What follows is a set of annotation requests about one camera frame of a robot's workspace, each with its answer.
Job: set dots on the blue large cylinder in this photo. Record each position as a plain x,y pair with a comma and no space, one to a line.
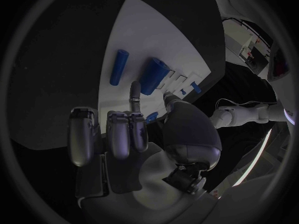
153,76

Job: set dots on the blue long cylinder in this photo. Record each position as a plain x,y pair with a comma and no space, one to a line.
119,67

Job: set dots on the blue peg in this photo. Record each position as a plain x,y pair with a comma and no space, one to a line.
195,87

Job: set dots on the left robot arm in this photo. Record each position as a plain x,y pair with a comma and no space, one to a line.
243,115

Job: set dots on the white task board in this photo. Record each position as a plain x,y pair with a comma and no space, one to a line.
151,37

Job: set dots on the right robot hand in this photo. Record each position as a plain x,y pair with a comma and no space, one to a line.
186,130

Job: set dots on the blue gear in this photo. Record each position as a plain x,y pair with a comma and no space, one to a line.
152,116

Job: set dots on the small blue plug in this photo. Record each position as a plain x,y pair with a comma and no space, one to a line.
183,92

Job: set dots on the glowing light bar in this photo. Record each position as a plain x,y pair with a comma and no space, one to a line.
254,158

